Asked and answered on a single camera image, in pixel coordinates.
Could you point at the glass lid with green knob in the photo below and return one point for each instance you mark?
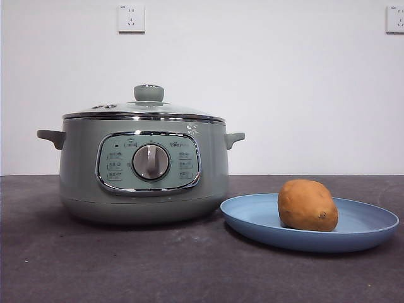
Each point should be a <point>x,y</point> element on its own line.
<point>176,110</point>

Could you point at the brown potato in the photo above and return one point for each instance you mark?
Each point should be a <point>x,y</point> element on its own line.
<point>306,205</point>

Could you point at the light blue round plate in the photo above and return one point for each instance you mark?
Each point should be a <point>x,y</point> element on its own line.
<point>252,230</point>

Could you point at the sage green electric steamer pot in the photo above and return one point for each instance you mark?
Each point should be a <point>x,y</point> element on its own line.
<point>82,176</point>

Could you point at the white wall socket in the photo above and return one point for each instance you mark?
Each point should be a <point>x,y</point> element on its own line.
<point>132,19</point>
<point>396,19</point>

